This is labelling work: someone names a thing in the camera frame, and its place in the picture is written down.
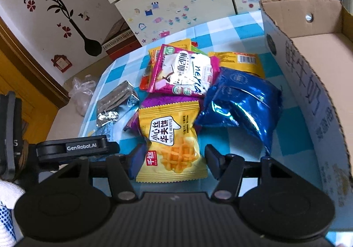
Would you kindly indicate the blue foil snack packet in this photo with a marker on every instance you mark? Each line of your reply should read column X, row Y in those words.
column 242, row 98

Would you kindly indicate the red house wall sticker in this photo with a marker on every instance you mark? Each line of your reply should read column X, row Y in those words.
column 61, row 62

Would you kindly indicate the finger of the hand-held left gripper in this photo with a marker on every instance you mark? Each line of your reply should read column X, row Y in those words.
column 80, row 147

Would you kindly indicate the purple snack packet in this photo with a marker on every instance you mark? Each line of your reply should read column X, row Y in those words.
column 160, row 100

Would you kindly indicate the clear plastic bag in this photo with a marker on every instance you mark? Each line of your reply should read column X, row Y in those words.
column 81, row 92

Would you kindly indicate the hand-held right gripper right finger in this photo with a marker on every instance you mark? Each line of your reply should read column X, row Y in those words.
column 212, row 161

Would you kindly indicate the pink and white snack packet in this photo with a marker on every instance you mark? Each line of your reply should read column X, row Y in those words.
column 179, row 70

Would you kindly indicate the yellow waffle snack packet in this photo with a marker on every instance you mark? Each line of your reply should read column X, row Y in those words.
column 171, row 136

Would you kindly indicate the cardboard box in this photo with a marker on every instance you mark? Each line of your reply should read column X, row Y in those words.
column 303, row 84

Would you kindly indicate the red and brown box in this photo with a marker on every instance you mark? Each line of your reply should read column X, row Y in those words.
column 121, row 42

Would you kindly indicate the green snack packet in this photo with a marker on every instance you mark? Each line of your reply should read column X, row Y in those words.
column 197, row 49

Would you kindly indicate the person's left hand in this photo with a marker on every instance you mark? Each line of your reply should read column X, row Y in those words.
column 8, row 208

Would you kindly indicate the blue checkered tablecloth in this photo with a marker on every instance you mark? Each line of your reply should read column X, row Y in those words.
column 129, row 67

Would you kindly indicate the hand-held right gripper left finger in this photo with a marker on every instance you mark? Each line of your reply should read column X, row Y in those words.
column 137, row 161

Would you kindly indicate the wooden door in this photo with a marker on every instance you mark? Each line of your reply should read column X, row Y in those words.
column 27, row 92

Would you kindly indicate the flower vase wall sticker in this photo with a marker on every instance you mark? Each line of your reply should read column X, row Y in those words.
column 92, row 47

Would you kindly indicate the silver foil snack packet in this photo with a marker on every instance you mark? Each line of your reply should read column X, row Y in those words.
column 115, row 98

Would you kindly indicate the red snack packet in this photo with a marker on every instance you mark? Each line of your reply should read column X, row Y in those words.
column 144, row 81

